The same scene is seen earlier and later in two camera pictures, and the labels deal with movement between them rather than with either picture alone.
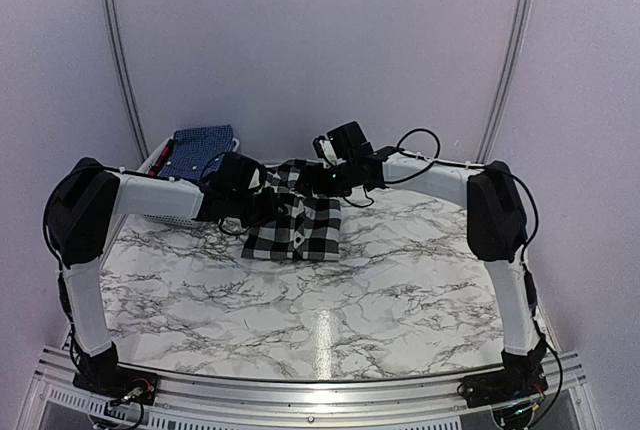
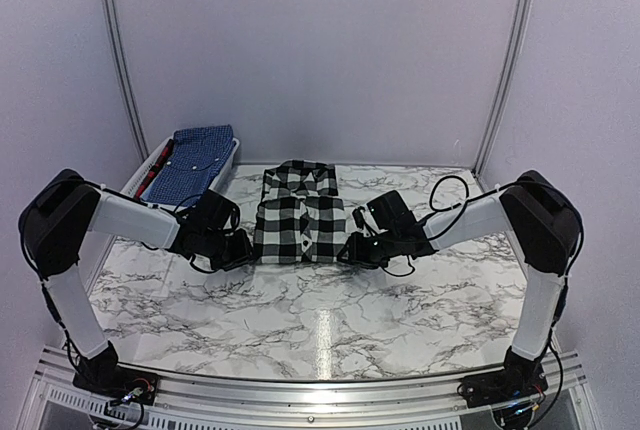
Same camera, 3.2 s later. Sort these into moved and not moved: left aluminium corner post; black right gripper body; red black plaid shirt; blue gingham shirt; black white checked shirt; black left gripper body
Moved: black left gripper body; black right gripper body
Not moved: black white checked shirt; blue gingham shirt; left aluminium corner post; red black plaid shirt
